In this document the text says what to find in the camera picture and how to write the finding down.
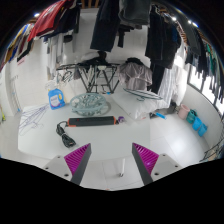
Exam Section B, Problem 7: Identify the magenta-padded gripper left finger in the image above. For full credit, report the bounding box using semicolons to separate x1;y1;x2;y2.
42;143;93;186

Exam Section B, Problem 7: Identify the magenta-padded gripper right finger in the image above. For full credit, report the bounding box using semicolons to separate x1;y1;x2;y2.
131;143;184;186

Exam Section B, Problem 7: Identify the black orange-ended power strip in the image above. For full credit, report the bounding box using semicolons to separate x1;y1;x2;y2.
66;115;118;128

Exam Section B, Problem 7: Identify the small blue brush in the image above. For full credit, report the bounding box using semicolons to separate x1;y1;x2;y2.
154;112;167;120

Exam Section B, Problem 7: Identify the white pillow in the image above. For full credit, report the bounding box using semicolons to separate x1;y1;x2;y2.
111;88;171;121

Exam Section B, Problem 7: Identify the pale teal round peg hanger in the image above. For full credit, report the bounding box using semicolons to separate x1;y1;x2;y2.
69;92;111;117

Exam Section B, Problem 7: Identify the pink bucket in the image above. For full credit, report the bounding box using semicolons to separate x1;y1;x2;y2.
177;104;191;120

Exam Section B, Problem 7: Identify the blue bucket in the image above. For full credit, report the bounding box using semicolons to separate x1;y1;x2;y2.
191;116;203;132
197;123;209;138

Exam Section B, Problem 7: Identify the teal bucket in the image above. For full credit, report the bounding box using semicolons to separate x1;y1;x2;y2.
185;109;198;125

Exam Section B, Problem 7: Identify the blue detergent bottle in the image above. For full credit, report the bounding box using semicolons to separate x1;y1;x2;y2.
47;87;67;111

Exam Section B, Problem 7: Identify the dark teal clothes hanger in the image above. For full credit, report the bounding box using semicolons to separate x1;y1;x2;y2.
123;87;164;102

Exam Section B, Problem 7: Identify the black folding drying rack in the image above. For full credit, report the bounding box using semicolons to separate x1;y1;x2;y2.
55;62;122;94

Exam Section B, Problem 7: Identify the grey garment on rack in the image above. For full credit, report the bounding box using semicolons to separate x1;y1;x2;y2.
117;58;154;91

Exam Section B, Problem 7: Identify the black and white garment pile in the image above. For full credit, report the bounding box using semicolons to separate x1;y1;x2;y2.
80;50;109;67

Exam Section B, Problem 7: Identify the hanging clothes row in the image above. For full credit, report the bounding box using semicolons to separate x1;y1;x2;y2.
0;0;224;104

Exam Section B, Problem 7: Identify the purple wire hangers pile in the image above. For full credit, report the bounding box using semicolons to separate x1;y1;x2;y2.
18;103;50;136

